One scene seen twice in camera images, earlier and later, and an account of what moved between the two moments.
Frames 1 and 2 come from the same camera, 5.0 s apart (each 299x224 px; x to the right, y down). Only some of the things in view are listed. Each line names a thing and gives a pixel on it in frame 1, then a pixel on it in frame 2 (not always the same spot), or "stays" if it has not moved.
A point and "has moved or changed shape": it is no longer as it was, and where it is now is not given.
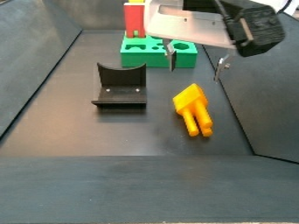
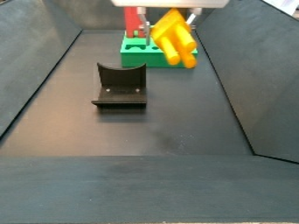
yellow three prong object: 191,107 has moved or changed shape
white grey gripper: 172,22 → 170,3
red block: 135,20 stays
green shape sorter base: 148,51 stays
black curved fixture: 123,87 stays
